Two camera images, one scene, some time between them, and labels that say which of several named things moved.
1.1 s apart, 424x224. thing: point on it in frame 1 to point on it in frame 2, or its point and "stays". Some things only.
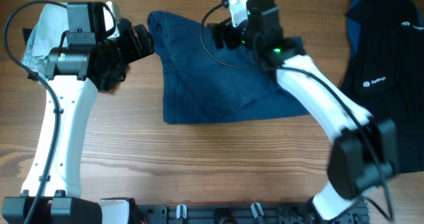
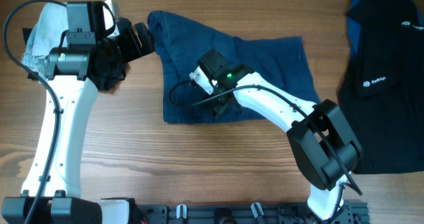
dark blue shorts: (199, 83) stays
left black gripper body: (123, 50) stays
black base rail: (254, 213) stays
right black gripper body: (235, 36) to (220, 105)
